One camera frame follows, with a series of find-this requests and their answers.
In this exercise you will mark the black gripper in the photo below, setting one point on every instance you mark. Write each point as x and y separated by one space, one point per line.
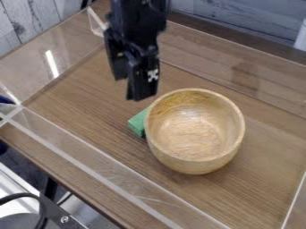
137 21

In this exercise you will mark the green rectangular block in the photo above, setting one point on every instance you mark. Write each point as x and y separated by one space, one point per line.
137 123

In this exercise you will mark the brown wooden bowl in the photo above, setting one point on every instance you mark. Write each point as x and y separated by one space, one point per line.
194 128

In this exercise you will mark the blue object at edge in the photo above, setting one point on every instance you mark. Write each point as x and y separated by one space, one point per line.
6 100

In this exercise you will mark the black table leg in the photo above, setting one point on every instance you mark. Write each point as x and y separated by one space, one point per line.
51 189

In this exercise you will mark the clear acrylic corner bracket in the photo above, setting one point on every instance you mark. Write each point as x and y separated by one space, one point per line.
97 24

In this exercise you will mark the clear acrylic tray enclosure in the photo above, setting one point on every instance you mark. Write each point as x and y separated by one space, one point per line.
69 126

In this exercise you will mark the black metal base plate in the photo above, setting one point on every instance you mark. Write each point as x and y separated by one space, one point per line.
53 214

